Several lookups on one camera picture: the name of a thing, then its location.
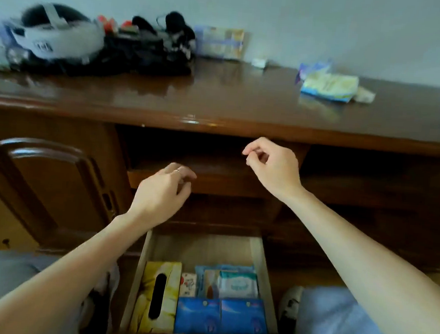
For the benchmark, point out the person's right thumb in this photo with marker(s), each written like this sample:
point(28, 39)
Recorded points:
point(256, 159)

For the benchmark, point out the person's left hand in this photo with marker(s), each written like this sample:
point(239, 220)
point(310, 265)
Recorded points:
point(156, 198)

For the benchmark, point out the white grey headset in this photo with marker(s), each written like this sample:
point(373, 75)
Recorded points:
point(59, 40)

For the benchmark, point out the open wooden drawer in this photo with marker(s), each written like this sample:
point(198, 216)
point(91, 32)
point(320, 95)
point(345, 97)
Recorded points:
point(202, 247)

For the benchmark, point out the light blue plastic packet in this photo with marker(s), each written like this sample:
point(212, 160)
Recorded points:
point(205, 280)

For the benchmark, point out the white black shoe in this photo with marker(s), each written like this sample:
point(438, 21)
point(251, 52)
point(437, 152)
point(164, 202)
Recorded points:
point(98, 307)
point(289, 307)

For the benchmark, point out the dark brown wooden desk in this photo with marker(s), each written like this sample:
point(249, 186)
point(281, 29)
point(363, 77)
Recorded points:
point(229, 101)

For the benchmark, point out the white crumpled paper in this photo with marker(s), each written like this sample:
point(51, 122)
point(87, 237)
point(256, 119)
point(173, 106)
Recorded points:
point(364, 95)

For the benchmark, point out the white black right shoe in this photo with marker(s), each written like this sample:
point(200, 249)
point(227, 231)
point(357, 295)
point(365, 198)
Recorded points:
point(289, 307)

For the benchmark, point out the yellow tissue box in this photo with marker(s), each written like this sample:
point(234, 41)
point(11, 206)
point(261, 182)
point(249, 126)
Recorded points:
point(148, 304)

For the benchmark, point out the purple plastic packet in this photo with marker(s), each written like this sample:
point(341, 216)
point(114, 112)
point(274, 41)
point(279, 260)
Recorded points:
point(312, 67)

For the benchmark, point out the small white wrapper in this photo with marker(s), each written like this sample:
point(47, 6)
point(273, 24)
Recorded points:
point(259, 63)

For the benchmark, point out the white black left shoe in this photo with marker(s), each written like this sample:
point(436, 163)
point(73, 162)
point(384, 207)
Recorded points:
point(98, 307)

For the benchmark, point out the small red white packet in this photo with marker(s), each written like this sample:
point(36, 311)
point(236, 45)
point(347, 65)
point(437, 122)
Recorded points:
point(188, 284)

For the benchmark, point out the person's left thumb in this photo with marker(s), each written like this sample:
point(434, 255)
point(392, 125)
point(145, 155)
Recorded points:
point(185, 195)

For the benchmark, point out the person's leg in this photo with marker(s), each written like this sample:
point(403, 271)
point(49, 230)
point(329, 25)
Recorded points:
point(333, 326)
point(2, 281)

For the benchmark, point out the black bag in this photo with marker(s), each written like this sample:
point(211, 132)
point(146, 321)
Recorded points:
point(137, 57)

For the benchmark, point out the black furry headphones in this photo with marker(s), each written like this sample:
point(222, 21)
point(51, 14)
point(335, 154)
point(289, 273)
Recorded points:
point(176, 26)

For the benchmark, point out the person's right leg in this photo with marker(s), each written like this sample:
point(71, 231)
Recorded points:
point(333, 326)

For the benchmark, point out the white teal wet wipes packet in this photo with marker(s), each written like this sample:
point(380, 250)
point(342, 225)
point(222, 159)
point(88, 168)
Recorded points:
point(238, 285)

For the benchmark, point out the person's right forearm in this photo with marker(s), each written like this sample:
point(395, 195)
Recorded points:
point(368, 268)

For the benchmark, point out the red orange small item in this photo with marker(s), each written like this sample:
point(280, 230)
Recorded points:
point(108, 25)

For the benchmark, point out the yellow blue tissue packet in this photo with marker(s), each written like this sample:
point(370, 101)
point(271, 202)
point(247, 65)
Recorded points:
point(329, 86)

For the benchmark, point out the wooden cabinet door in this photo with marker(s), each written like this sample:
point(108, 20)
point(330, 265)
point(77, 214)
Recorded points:
point(51, 182)

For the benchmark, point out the person's left leg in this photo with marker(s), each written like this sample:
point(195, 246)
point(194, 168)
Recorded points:
point(2, 281)

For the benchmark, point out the person's left forearm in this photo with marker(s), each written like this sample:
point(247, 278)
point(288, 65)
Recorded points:
point(59, 274)

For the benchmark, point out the person's right hand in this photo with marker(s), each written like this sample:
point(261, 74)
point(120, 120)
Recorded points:
point(280, 169)

